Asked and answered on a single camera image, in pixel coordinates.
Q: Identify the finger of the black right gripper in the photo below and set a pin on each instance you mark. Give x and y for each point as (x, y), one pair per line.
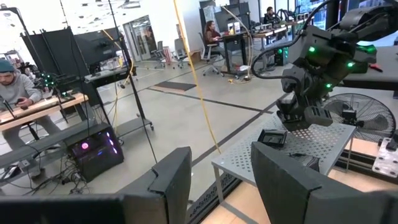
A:
(293, 122)

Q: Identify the black computer tower pink lights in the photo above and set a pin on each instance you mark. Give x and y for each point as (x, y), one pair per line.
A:
(93, 158)

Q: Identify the black square mini plate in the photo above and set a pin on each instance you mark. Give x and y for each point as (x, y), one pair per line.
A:
(273, 139)

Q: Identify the black computer green lights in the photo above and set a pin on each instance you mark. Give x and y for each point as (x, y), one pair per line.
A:
(280, 57)

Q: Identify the dark floor mat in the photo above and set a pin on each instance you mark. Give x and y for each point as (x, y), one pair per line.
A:
(175, 86)

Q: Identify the black floor fan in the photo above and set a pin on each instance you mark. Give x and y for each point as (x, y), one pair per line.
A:
(350, 115)

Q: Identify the black aluminium table frame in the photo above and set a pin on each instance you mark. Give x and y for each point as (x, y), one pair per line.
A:
(205, 205)

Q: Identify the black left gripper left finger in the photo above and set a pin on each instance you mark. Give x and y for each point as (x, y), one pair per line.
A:
(161, 199)

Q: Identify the white office chair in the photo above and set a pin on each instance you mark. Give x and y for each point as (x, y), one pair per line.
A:
(202, 46)

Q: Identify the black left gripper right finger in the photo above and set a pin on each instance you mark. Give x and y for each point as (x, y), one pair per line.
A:
(289, 199)

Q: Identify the black partition panel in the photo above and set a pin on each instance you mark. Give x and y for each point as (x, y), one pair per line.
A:
(53, 56)

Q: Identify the silver mounting plate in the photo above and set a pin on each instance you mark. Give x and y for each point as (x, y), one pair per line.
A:
(385, 161)

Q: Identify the grey desk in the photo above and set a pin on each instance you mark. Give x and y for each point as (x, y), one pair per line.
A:
(385, 65)

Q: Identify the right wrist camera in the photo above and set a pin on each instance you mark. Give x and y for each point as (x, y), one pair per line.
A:
(318, 115)

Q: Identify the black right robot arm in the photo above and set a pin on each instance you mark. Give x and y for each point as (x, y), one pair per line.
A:
(326, 56)

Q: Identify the person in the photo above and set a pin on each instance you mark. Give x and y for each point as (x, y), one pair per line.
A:
(212, 35)
(18, 90)
(270, 15)

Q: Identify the black desk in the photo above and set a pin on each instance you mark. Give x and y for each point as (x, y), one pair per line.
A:
(234, 37)

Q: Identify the wooden work desk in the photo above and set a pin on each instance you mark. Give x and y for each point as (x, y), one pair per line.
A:
(46, 107)

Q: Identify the black wheeled television stand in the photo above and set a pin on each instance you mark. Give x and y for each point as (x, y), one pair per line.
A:
(133, 126)

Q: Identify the black television screen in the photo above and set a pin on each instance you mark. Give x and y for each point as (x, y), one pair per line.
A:
(96, 46)

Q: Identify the grey low platform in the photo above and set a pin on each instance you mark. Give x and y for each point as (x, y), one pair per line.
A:
(37, 147)

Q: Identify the grey office chair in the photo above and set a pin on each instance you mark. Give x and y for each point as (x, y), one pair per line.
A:
(178, 49)
(160, 51)

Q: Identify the glass double door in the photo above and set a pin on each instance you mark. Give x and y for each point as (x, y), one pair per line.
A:
(140, 40)

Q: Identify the grey perforated metal riser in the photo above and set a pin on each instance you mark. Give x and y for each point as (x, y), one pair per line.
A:
(248, 155)

